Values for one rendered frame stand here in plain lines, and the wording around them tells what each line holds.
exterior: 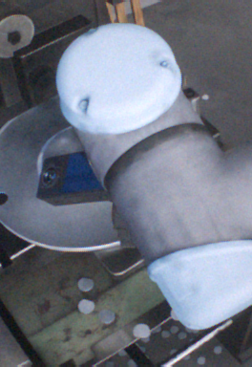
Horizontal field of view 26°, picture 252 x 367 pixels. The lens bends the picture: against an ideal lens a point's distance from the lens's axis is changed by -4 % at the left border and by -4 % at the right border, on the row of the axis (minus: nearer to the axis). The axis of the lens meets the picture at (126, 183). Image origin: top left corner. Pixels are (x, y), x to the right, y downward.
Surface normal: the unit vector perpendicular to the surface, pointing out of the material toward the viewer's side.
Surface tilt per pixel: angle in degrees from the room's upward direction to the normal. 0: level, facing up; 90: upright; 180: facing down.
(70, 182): 35
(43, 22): 90
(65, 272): 0
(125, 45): 19
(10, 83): 90
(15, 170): 0
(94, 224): 0
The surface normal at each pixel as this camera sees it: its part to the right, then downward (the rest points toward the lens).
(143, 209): -0.68, 0.05
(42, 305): -0.08, -0.63
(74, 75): -0.11, -0.34
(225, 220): 0.10, -0.42
